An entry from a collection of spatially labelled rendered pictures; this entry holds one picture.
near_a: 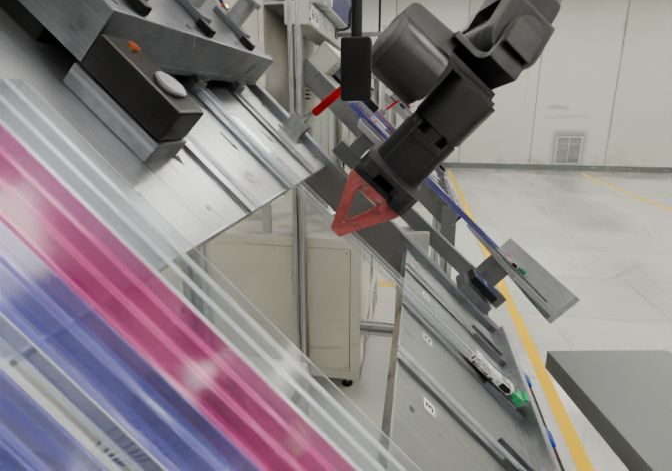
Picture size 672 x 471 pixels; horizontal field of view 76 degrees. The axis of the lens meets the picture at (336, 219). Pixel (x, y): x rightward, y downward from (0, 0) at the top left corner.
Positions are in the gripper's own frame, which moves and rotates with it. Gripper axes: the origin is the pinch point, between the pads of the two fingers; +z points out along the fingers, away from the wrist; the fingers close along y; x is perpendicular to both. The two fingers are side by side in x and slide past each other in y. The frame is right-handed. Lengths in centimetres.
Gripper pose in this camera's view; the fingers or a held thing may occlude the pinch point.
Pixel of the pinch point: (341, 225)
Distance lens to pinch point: 48.4
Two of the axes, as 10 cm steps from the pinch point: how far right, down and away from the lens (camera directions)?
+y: -2.2, 3.1, -9.2
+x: 7.3, 6.8, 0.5
